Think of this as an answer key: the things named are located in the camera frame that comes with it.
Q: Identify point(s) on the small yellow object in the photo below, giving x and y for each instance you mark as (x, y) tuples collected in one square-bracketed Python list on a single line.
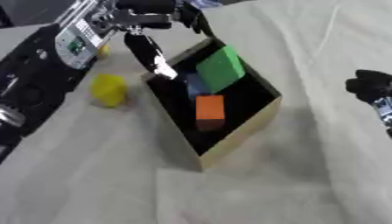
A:
[(105, 51)]

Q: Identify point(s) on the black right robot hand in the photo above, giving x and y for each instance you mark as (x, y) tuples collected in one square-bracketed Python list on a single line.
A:
[(368, 84)]

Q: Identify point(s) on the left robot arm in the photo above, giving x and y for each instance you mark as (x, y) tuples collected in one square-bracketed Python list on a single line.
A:
[(35, 75)]

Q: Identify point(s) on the green rectangular block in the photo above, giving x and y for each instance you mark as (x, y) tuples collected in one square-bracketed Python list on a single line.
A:
[(220, 70)]

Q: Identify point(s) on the orange rectangular block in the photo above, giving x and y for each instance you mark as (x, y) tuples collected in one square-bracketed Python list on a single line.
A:
[(210, 109)]

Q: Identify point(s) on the tan cardboard box black inside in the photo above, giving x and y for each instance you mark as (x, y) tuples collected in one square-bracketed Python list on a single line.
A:
[(245, 102)]

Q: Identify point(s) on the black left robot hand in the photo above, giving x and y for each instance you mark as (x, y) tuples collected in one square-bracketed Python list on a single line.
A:
[(148, 55)]

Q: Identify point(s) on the yellow block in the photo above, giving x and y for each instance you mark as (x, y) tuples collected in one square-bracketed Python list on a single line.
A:
[(109, 91)]

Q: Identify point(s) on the blue block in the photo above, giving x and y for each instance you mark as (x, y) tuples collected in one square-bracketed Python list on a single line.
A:
[(195, 87)]

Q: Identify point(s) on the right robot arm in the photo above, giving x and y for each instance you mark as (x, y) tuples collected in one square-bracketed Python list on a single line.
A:
[(386, 113)]

